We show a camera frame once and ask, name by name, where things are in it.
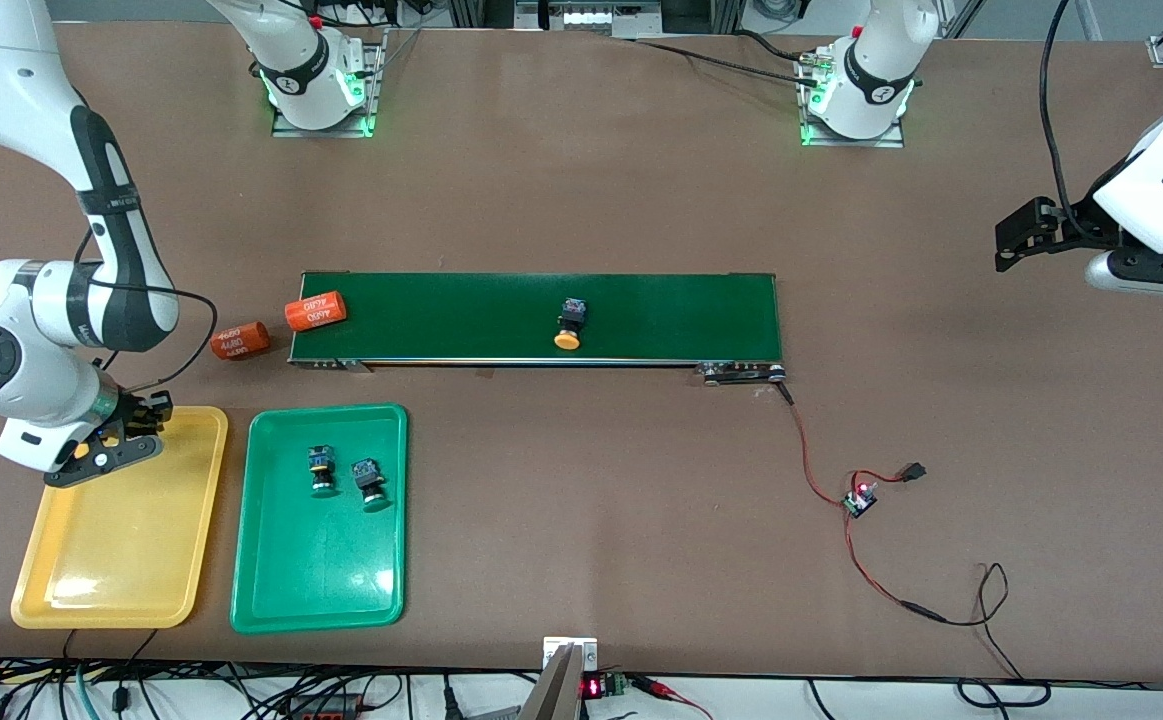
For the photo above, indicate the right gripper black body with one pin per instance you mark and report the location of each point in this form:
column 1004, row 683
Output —
column 131, row 409

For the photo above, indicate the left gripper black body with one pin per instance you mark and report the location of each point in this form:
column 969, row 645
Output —
column 1082, row 228

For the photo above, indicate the yellow mushroom push button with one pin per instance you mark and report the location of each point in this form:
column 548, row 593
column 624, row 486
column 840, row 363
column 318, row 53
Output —
column 569, row 325
column 82, row 452

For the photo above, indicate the orange 4680 cylinder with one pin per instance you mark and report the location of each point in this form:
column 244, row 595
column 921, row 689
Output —
column 240, row 341
column 316, row 311

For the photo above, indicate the green mushroom push button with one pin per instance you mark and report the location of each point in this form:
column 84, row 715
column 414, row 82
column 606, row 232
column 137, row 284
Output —
column 322, row 465
column 370, row 480

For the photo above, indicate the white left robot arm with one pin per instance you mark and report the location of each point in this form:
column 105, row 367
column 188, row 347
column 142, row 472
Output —
column 881, row 60

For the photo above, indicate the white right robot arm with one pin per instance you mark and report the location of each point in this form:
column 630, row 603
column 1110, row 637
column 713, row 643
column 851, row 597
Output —
column 31, row 370

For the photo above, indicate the yellow plastic tray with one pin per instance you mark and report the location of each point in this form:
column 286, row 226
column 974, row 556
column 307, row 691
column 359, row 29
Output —
column 116, row 540

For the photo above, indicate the green plastic tray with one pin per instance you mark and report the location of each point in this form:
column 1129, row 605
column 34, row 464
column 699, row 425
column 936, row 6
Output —
column 321, row 570

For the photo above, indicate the black plug with red lead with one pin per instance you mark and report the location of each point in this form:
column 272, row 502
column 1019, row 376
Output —
column 913, row 471

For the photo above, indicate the green conveyor belt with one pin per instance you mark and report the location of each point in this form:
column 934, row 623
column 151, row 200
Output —
column 441, row 315

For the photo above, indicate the small controller circuit board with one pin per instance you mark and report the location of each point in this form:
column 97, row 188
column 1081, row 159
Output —
column 858, row 503

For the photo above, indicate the red digit display module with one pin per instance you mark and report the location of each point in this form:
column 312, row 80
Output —
column 593, row 688

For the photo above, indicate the red test lead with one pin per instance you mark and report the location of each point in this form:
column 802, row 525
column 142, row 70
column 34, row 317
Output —
column 656, row 687

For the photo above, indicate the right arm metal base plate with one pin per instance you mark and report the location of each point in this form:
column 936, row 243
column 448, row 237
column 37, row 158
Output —
column 326, row 132

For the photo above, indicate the aluminium frame rack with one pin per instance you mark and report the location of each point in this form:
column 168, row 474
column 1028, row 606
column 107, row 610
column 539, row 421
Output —
column 591, row 15

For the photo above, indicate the metal camera pole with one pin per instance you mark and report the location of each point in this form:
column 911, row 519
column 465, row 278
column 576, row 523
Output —
column 561, row 690

